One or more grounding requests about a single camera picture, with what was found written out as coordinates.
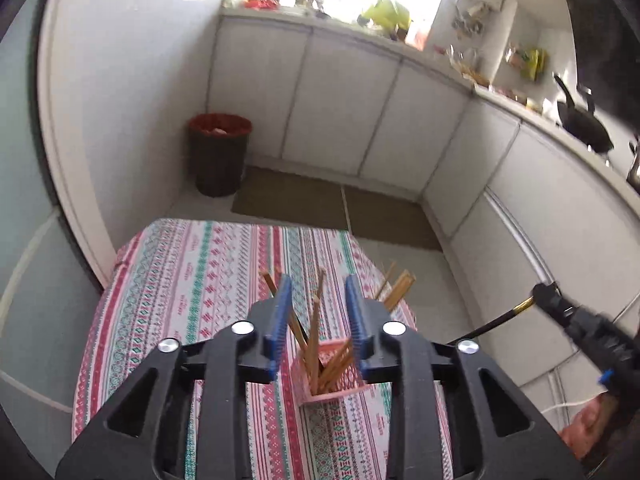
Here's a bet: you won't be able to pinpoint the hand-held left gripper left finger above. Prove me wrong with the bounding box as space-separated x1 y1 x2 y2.
55 274 294 480

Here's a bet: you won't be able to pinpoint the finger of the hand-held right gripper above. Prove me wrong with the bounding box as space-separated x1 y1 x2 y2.
531 282 632 386

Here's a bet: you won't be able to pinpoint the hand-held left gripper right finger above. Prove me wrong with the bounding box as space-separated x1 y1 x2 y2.
345 274 587 480

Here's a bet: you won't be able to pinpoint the bunch of wooden chopsticks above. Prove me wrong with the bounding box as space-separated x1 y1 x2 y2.
261 260 417 395

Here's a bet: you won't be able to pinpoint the pink plastic basket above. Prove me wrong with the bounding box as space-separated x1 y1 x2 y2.
290 338 369 405

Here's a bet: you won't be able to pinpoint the black chopstick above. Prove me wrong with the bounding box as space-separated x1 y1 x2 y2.
446 296 539 347

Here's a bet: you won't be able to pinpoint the person's right hand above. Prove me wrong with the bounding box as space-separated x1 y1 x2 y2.
559 395 617 462

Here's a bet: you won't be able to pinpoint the patterned tablecloth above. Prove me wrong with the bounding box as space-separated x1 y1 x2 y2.
71 217 454 480

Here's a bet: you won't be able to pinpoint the olive floor mat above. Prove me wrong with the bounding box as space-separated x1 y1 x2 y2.
343 185 444 251
231 166 349 231

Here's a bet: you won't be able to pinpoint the white kitchen cabinet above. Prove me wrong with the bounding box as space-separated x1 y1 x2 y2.
422 92 640 401
206 12 475 196

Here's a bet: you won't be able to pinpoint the steel stock pot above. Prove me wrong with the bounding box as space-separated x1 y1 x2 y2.
626 139 640 184

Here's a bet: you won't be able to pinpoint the dark trash bin red bag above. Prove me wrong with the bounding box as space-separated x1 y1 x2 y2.
187 113 253 198

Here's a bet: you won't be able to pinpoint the black wok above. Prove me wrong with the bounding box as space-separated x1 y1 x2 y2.
552 74 615 154

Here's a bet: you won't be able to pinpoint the hanging seasoning packets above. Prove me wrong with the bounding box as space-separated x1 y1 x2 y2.
505 45 549 82

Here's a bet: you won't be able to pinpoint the black range hood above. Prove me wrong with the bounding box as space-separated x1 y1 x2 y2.
560 0 640 117

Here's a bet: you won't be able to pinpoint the clear bottles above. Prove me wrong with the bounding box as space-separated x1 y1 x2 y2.
447 45 482 69

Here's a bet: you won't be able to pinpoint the green plastic bag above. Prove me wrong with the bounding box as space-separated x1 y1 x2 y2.
361 0 414 34

